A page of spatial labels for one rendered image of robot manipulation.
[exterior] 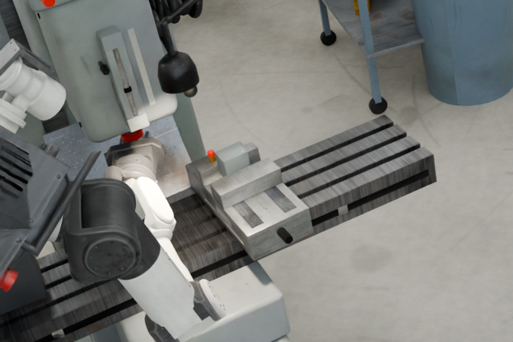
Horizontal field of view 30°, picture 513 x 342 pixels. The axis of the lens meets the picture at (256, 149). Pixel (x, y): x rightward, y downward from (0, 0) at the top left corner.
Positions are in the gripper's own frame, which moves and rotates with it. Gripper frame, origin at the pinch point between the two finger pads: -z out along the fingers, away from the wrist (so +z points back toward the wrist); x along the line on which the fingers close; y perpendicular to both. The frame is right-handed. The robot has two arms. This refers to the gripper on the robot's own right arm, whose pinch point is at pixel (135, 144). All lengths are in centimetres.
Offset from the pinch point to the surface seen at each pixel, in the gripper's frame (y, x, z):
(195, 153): 30, -7, -42
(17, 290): 20.9, 31.3, 14.0
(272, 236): 21.5, -24.6, 13.1
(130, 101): -16.9, -4.0, 12.6
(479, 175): 121, -102, -131
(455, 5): 71, -109, -179
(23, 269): 16.3, 28.5, 13.3
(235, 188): 14.6, -18.5, 2.7
